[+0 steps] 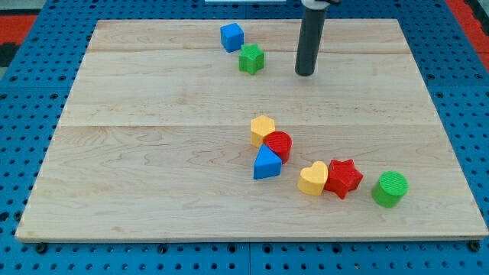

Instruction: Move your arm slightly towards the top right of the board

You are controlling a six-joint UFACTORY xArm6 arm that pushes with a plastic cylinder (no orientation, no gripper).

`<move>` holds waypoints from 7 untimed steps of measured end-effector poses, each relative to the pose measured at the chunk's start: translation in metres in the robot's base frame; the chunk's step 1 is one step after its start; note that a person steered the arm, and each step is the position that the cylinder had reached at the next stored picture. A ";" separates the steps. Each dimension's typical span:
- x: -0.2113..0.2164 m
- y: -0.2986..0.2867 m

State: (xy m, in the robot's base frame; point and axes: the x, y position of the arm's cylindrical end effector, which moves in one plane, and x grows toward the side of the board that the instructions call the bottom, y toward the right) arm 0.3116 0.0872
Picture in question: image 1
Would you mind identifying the light wooden board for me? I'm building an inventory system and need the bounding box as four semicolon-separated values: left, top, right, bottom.
15;19;488;243

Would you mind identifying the yellow hexagon block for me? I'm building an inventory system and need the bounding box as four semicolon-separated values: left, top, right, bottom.
250;115;276;147

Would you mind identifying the blue triangle block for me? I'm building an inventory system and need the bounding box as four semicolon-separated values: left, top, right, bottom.
253;144;282;180

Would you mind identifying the red cylinder block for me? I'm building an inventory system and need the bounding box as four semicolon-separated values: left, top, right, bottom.
264;131;293;164

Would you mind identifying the green star block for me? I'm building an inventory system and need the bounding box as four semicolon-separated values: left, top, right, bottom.
238;44;264;75

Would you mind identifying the yellow heart block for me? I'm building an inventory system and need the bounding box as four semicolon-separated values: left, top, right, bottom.
297;161;329;196

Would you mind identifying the blue cube block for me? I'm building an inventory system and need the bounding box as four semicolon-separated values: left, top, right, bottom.
220;23;245;53

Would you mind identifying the red star block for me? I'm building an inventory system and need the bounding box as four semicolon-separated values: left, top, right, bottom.
323;159;363;199

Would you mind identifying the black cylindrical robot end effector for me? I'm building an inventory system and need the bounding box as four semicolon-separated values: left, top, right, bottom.
295;0;331;76

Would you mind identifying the green cylinder block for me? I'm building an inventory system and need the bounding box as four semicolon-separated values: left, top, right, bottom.
371;170;410;208

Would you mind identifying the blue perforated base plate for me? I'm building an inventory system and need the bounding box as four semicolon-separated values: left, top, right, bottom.
1;1;488;274

